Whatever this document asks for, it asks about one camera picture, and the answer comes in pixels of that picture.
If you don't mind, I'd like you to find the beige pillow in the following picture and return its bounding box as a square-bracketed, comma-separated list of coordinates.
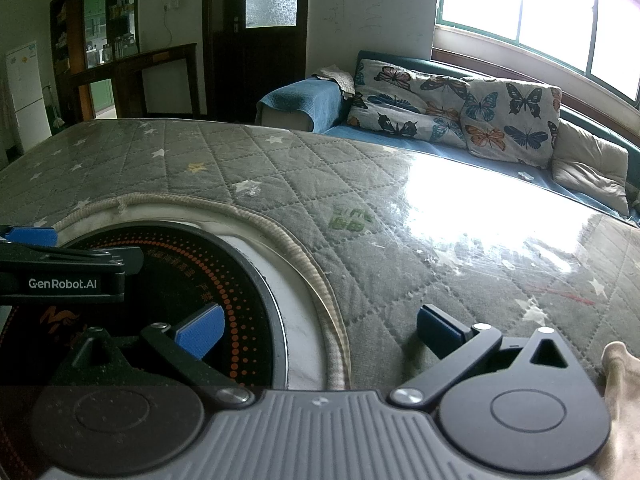
[551, 121, 632, 217]

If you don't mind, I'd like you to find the dark wooden console table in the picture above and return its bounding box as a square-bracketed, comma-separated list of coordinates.
[74, 43, 207, 122]

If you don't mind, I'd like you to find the grey star quilted table mat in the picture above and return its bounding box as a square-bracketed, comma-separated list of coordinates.
[0, 117, 640, 480]

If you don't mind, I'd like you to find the teal sofa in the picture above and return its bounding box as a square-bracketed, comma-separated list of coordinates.
[254, 50, 640, 232]

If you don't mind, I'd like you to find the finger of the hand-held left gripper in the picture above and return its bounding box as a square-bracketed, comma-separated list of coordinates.
[0, 226, 147, 278]

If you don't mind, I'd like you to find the round black cooktop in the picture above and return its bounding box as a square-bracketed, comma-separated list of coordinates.
[0, 220, 294, 466]

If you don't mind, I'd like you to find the dark wooden display cabinet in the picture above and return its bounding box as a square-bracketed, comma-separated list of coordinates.
[49, 0, 142, 126]

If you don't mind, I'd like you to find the beige crumpled towel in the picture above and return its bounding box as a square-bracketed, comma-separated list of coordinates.
[312, 66, 357, 100]

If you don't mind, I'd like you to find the green framed window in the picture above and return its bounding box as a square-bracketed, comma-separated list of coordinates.
[434, 0, 640, 107]

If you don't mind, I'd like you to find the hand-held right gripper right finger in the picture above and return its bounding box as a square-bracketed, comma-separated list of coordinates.
[390, 303, 585, 409]

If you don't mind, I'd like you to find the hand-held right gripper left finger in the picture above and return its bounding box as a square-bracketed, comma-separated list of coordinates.
[69, 304, 255, 407]

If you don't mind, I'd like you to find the beige garment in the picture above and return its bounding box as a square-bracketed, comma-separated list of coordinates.
[597, 341, 640, 480]

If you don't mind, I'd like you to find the white refrigerator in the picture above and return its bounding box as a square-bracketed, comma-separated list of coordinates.
[4, 40, 54, 153]

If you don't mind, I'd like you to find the dark wooden glass door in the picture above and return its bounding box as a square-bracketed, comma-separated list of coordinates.
[201, 0, 312, 127]

